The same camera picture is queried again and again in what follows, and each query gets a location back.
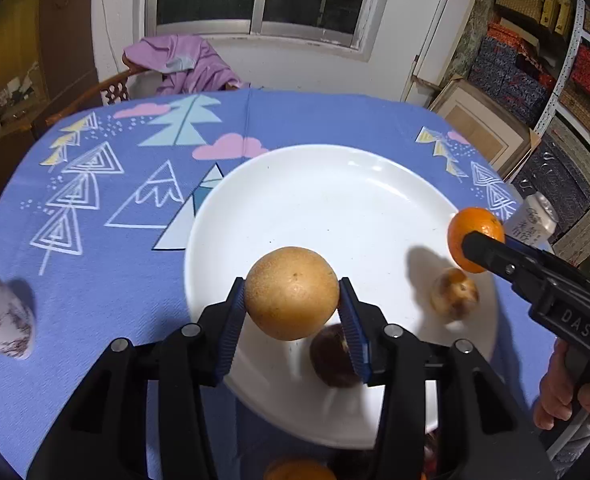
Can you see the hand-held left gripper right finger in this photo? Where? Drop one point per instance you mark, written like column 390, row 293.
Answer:
column 352, row 330

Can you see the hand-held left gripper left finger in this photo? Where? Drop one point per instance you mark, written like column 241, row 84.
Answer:
column 232, row 325

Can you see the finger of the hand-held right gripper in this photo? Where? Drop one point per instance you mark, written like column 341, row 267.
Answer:
column 490, row 255

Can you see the dark brown mangosteen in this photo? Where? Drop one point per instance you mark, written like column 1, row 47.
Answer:
column 327, row 355

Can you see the orange mandarin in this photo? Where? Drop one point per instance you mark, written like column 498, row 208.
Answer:
column 467, row 225
column 300, row 471

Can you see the tan brown-spotted fruit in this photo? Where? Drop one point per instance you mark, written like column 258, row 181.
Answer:
column 454, row 294

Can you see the tan round fruit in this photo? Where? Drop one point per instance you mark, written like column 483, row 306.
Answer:
column 292, row 292

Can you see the white round plate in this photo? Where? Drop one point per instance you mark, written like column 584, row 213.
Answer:
column 335, row 200

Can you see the person's right hand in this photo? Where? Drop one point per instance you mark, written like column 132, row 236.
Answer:
column 555, row 390

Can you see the white drink can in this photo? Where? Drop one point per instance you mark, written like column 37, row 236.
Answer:
column 535, row 220

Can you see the stack of dark grey boxes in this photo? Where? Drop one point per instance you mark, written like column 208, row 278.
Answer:
column 560, row 185

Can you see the blue printed tablecloth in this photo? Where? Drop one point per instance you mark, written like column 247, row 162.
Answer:
column 125, row 285

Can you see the stack of blue patterned boxes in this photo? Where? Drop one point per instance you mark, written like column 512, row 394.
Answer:
column 510, row 80

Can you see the white metal shelf rack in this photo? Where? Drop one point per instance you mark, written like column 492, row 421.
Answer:
column 564, row 60

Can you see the marbled green panel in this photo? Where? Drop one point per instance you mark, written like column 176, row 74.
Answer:
column 467, row 40

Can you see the white printed paper cup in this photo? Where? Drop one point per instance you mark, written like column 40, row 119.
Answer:
column 0, row 310

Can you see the white leaning board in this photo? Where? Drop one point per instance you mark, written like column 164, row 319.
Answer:
column 440, row 15

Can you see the wooden armchair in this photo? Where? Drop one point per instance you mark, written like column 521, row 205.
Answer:
column 115, row 91

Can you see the purple cloth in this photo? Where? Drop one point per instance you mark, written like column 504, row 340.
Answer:
column 185, row 60

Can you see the wooden glass cabinet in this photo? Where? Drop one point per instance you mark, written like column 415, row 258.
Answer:
column 70, row 35

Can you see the wooden picture frame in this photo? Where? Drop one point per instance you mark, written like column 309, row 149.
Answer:
column 480, row 125

